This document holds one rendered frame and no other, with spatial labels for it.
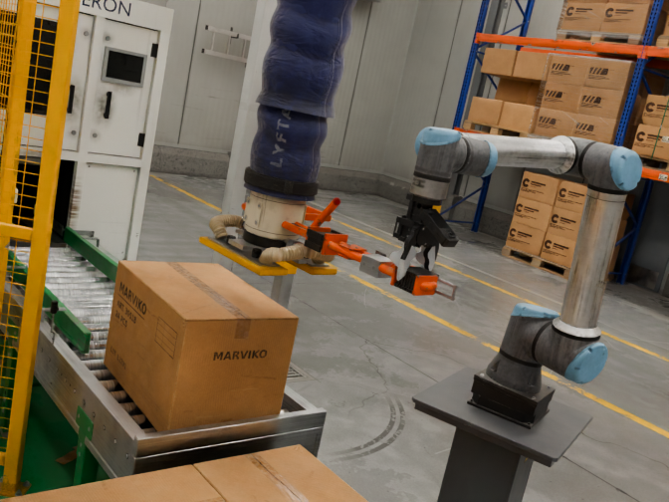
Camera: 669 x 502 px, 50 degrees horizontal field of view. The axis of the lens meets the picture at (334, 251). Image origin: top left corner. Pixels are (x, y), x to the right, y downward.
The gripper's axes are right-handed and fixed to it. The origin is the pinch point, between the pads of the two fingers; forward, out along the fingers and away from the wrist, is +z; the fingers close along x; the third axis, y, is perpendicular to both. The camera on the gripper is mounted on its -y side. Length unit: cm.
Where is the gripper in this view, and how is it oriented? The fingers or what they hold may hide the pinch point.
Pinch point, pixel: (414, 278)
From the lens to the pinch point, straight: 179.9
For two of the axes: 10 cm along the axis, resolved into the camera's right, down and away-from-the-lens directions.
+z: -2.0, 9.6, 2.0
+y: -6.3, -2.8, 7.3
